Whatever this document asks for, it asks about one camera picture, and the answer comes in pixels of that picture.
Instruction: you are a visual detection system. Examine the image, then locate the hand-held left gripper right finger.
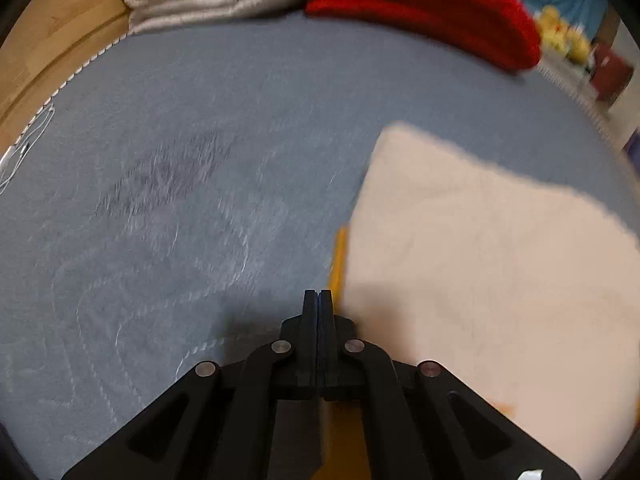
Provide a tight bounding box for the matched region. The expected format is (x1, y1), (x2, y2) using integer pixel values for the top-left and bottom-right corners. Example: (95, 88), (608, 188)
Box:
(318, 289), (581, 480)

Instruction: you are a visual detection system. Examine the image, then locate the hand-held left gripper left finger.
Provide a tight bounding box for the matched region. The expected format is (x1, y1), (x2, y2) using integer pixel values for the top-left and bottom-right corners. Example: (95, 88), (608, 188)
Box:
(62, 290), (319, 480)

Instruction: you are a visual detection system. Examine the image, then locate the beige and orange hooded jacket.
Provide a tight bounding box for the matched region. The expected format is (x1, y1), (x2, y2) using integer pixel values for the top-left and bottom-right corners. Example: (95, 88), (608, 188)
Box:
(320, 120), (640, 480)

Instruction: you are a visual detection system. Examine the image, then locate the bed with grey-blue cover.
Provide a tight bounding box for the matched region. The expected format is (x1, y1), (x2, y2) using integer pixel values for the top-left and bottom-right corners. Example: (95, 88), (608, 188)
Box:
(0, 7), (640, 480)

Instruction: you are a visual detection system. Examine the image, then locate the white ledge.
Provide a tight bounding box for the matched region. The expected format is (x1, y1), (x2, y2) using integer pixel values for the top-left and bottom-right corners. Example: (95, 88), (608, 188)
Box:
(539, 54), (613, 133)

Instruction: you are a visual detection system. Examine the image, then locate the yellow plush toy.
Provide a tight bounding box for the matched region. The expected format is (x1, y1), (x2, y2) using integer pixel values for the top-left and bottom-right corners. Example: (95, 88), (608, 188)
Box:
(534, 5), (571, 46)
(560, 30), (595, 65)

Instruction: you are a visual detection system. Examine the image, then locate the dark red bag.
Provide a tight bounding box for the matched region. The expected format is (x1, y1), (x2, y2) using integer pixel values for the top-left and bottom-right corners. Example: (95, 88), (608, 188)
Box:
(589, 42), (635, 107)

